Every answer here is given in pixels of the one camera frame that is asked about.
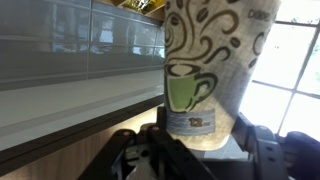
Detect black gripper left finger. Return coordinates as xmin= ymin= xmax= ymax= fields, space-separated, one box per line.
xmin=78 ymin=106 xmax=216 ymax=180

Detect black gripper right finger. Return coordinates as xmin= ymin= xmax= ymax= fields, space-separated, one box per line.
xmin=231 ymin=111 xmax=291 ymax=180

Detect patterned paper coffee cup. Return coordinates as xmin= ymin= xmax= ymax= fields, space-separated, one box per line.
xmin=162 ymin=0 xmax=282 ymax=152

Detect wooden condiment organizer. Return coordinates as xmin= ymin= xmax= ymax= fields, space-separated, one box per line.
xmin=99 ymin=0 xmax=167 ymax=22

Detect yellow sweetener packets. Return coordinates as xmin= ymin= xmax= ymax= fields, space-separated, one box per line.
xmin=124 ymin=0 xmax=158 ymax=15

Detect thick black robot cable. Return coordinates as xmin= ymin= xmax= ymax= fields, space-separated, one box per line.
xmin=282 ymin=130 xmax=320 ymax=180

